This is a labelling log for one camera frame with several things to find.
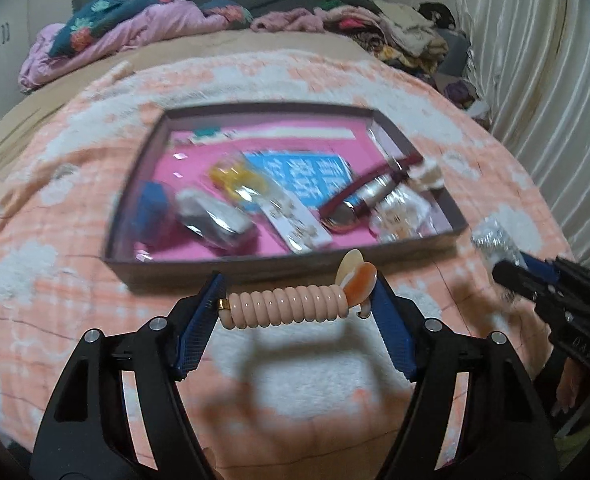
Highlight person's right hand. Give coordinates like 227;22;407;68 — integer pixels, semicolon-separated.
542;355;590;416

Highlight white wardrobe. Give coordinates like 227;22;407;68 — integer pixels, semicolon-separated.
0;0;41;131

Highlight pink fleece garment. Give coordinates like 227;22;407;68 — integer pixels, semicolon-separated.
250;7;326;33

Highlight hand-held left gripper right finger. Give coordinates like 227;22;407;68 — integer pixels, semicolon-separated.
367;269;560;480

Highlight blue-grey cushion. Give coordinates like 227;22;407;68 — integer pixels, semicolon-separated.
442;30;470;76

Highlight clear plastic bag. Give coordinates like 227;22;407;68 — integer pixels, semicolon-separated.
367;185;433;241

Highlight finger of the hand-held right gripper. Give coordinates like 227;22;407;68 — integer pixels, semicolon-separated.
491;260;550;307
517;252;563;283

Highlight white patterned strip packet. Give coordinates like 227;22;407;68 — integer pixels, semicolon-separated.
255;195;333;255

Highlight peach spiral hair tie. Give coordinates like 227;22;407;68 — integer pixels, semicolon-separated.
218;249;378;331

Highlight small cream hair claw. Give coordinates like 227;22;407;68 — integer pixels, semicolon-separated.
410;157;446;193

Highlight beige bedsheet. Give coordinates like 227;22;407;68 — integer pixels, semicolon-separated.
0;27;366;161

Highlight small blue box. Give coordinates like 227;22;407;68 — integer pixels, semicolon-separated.
135;180;168;223

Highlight black cloth item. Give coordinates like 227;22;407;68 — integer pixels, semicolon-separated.
417;2;458;31

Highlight crumpled silver plastic bag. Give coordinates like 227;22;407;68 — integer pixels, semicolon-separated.
175;187;256;251

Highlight yellow hair ties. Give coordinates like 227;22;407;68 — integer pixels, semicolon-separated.
209;157;271;201

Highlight small clear jewelry packet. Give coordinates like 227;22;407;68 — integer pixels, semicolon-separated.
470;217;526;266

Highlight white pleated curtain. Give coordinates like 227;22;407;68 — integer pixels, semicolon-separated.
452;0;590;271

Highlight pink floral quilt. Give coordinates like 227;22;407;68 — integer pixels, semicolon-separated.
18;0;256;92

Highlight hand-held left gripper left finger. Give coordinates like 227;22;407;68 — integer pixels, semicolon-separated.
29;271;228;480

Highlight maroon strap wristwatch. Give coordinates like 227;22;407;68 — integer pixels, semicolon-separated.
317;154;423;233

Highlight pile of clothes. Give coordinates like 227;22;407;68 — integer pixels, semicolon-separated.
320;0;450;71

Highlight shallow brown cardboard box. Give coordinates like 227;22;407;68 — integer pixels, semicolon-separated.
100;101;468;293

